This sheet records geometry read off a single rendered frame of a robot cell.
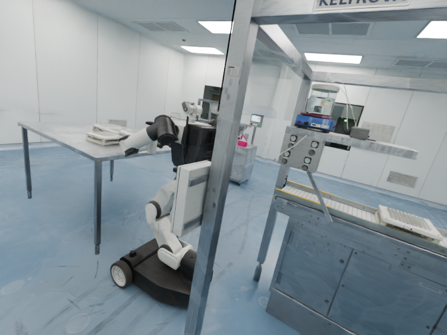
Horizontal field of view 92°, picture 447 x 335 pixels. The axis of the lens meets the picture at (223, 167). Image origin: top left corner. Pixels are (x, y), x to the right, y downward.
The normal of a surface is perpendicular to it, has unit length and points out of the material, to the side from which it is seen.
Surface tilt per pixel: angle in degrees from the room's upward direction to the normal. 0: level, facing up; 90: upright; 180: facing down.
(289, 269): 90
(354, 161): 90
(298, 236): 90
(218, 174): 90
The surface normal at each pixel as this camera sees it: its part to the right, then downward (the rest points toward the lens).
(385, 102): -0.45, 0.17
